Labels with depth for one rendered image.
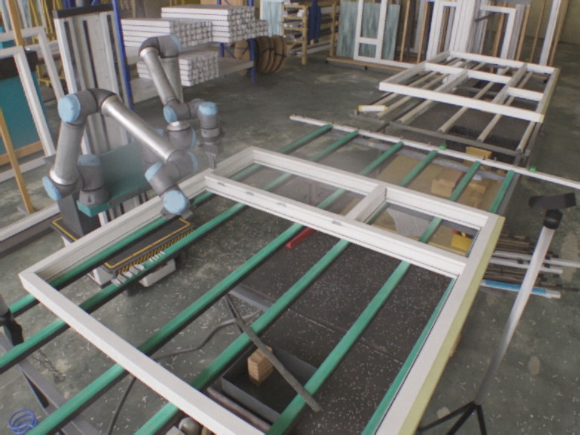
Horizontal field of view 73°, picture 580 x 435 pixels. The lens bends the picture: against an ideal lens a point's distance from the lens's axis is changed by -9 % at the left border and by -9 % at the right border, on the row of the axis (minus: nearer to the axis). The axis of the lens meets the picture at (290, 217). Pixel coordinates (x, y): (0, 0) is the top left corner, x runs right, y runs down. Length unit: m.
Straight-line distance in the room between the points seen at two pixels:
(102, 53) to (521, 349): 3.04
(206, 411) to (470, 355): 1.84
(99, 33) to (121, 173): 0.86
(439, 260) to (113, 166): 2.00
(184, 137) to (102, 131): 0.51
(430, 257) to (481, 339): 1.15
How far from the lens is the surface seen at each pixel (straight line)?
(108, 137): 2.87
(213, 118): 2.24
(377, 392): 1.68
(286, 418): 1.27
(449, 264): 1.78
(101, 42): 2.77
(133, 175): 2.94
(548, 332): 3.08
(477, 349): 2.77
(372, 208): 2.10
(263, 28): 7.10
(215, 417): 1.20
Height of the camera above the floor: 1.94
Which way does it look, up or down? 32 degrees down
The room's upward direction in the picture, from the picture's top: straight up
